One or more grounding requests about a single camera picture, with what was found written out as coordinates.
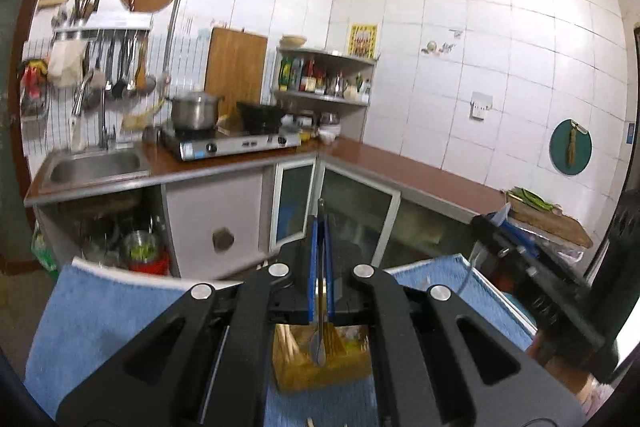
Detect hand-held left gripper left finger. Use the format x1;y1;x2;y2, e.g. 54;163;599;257
56;214;321;427

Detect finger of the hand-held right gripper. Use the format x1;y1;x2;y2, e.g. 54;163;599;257
500;218;588;284
472;214;532;289

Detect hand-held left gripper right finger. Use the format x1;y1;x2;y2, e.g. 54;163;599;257
324;214;586;427

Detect white utensil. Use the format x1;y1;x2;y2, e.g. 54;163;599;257
492;203;514;228

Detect metal spoon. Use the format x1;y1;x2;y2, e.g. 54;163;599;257
309;198;329;367

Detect yellow utensil holder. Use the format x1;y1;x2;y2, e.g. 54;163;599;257
272;324;373;394

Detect person's right hand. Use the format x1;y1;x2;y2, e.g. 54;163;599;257
530;334;600;405

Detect thick wooden chopping block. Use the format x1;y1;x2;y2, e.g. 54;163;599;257
505;188;594;249

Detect green vegetables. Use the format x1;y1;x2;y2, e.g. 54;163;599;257
510;188;556;212

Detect glass cabinet door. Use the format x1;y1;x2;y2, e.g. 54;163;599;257
395;199;481;258
270;159;317;250
316;162;401;268

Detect bundle of wooden chopsticks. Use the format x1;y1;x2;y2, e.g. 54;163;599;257
276;326;303;365

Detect round green board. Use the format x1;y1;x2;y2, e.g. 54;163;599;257
549;118;593;176

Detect white cabinet panel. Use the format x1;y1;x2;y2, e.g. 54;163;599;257
162;169;263;280

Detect steel gas stove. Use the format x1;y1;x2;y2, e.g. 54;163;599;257
161;127;302;162

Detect black wok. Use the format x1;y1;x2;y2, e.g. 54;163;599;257
236;101;286;134

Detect red basin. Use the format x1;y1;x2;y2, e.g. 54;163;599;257
127;252;171;278

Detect steel pot with greens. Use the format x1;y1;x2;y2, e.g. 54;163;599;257
120;229;164;263

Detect dark red bottle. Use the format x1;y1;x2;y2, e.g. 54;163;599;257
301;57;317;92

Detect steel cooking pot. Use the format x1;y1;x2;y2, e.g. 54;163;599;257
165;91;224;131

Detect grey corner shelf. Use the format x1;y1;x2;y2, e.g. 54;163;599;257
271;46;377;108

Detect wooden cutting board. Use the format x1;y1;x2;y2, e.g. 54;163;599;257
205;27;269;118

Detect blue knitted towel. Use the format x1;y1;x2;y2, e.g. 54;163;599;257
25;252;533;427

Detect steel sink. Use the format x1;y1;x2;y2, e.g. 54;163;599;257
37;147;151;190

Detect steel faucet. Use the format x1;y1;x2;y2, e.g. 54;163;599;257
71;72;117;151

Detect metal ladle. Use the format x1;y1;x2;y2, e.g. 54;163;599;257
125;32;141;98
112;32;129;100

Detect wooden spatula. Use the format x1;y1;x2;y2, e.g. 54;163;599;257
135;34;150;90

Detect green plastic bag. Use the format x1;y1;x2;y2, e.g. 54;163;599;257
31;227;60;278

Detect white hanging cloth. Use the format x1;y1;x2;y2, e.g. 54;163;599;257
47;39;86;88

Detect metal utensil rack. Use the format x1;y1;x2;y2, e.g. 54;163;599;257
51;12;152;38

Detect brown glass door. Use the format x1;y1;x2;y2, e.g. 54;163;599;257
0;0;56;258

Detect cup of kitchen tools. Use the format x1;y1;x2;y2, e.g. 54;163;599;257
65;0;102;25

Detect white wall socket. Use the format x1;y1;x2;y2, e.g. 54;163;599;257
470;91;495;122

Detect wall stickers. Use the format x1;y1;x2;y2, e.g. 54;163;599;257
421;39;456;56

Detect yellow hose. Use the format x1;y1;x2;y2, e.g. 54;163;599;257
121;97;167;130

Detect yellow wall poster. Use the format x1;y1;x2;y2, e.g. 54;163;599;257
347;23;379;59

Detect wire basket with red items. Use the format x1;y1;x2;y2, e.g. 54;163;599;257
19;59;51;120

